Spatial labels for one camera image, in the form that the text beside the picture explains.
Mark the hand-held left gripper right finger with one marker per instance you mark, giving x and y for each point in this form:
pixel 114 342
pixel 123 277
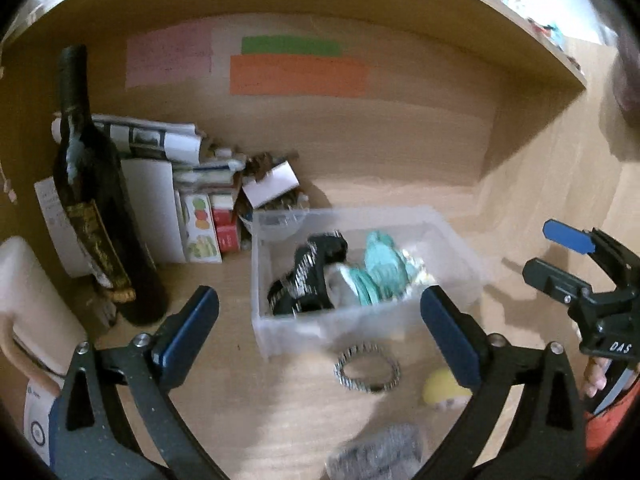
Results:
pixel 450 340

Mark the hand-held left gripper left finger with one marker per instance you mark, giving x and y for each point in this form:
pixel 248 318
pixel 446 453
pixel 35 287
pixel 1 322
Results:
pixel 187 340

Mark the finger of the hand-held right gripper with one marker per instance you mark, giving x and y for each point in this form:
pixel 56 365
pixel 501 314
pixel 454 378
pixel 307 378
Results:
pixel 567 236
pixel 550 277

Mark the clear plastic bin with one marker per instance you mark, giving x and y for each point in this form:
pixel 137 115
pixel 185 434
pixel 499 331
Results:
pixel 350 322

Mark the black white checkered scrunchie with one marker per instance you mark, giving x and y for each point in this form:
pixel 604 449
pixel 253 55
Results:
pixel 343 375

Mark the person's right forearm orange sleeve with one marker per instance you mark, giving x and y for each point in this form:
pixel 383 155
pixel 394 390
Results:
pixel 612 430

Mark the yellow soft sponge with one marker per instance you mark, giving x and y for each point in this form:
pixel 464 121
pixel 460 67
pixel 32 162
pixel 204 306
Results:
pixel 440 385

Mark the teal soft cloth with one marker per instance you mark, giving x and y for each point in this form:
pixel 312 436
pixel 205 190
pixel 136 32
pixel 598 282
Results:
pixel 385 266

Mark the person's right hand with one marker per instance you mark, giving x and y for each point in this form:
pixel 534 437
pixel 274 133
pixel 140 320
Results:
pixel 594 377

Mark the small red box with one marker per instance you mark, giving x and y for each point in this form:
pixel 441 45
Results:
pixel 229 238
pixel 222 215

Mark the fruit sticker card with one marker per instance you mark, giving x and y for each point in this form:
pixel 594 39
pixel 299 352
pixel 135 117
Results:
pixel 202 230

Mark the grey knitted cloth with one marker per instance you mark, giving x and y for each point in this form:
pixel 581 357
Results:
pixel 380 452

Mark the white flat box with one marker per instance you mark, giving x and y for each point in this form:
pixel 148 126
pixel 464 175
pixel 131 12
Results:
pixel 150 210

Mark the black striped scrunchie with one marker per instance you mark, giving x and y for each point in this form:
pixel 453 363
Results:
pixel 310 260

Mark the white plastic appliance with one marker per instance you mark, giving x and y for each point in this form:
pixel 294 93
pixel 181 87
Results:
pixel 35 305

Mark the dark wine bottle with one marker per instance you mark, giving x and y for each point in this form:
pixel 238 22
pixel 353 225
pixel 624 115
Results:
pixel 100 210

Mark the white label blue circle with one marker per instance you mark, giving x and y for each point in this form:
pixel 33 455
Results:
pixel 39 420

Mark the white folded card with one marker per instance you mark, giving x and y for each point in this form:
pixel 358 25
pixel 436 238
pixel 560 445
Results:
pixel 272 182

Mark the stack of printed papers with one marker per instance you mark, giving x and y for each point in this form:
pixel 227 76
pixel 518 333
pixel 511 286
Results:
pixel 150 132

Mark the wooden shelf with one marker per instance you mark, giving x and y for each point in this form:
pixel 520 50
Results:
pixel 450 35

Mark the pink paper note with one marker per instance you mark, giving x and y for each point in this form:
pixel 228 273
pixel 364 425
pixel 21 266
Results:
pixel 167 55

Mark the green paper strip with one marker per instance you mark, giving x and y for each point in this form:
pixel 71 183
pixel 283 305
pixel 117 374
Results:
pixel 290 46

